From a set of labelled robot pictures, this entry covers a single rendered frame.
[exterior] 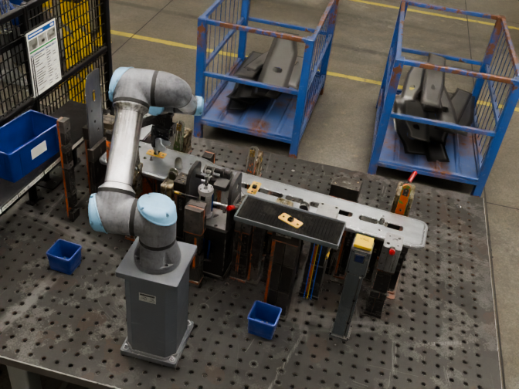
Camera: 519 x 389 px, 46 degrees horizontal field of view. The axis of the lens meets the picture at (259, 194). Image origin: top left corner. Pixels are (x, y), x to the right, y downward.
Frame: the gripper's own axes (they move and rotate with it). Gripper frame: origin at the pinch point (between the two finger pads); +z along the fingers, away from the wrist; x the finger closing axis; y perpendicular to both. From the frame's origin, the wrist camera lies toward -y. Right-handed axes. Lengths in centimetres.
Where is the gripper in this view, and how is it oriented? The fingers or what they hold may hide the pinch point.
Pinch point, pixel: (156, 150)
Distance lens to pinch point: 268.1
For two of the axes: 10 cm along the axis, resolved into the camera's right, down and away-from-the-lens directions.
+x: 3.1, -5.4, 7.8
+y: 9.4, 2.6, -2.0
